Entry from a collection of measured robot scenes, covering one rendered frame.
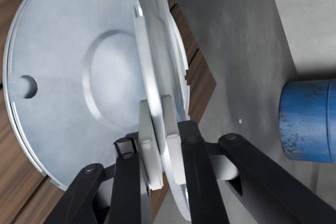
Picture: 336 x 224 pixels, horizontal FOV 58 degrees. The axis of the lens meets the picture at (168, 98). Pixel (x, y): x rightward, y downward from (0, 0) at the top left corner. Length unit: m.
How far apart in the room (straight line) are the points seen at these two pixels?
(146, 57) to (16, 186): 0.20
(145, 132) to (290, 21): 2.25
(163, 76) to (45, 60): 0.12
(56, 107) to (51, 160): 0.05
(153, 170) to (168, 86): 0.12
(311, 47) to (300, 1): 0.40
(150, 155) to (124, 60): 0.24
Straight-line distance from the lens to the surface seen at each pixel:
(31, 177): 0.33
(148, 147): 0.16
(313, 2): 2.29
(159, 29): 0.29
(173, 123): 0.17
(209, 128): 1.31
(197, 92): 0.55
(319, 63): 2.62
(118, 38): 0.38
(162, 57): 0.27
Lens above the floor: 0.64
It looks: 37 degrees down
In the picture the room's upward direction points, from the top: 88 degrees clockwise
